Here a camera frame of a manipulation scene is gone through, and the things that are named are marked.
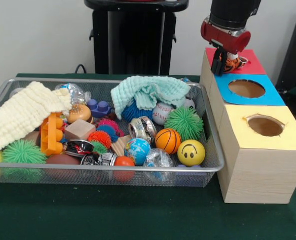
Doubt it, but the blue globe ball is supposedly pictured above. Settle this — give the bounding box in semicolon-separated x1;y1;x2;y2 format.
124;137;151;166

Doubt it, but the small orange basketball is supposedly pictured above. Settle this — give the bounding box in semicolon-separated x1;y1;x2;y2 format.
154;128;182;155

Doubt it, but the orange striped tiger plush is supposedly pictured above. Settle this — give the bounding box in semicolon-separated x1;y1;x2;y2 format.
222;51;249;74

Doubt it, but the cream waffle cloth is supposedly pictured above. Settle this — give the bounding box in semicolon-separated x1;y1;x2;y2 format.
0;81;73;160

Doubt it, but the wooden box with three holes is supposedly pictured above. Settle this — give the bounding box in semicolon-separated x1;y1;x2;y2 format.
199;47;296;205

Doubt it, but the clear mesh bin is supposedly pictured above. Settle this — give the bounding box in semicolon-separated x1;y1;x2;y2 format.
0;77;225;187

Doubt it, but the black cable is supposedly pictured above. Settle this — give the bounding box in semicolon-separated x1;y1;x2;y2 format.
74;63;86;75

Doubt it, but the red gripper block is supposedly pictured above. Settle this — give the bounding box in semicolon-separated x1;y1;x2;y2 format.
200;19;251;77

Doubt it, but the green spiky rubber ball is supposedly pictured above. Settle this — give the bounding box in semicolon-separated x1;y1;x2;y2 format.
164;106;204;141
2;139;48;165

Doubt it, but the yellow plastic ball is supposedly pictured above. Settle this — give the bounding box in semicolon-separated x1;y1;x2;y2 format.
177;139;206;167

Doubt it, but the toy hamburger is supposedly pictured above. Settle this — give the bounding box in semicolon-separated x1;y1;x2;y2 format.
67;103;92;124

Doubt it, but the dark green table cloth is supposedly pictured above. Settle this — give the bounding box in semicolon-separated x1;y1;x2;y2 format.
0;72;296;240

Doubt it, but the white baseball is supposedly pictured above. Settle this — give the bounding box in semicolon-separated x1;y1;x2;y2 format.
152;102;175;125

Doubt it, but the orange toy building block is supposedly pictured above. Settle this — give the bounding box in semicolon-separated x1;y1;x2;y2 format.
40;112;64;156

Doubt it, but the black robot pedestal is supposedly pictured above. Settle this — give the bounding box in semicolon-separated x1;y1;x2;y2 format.
84;0;190;75

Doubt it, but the mint green waffle cloth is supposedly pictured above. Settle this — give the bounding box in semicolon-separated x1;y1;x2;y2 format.
110;75;191;120

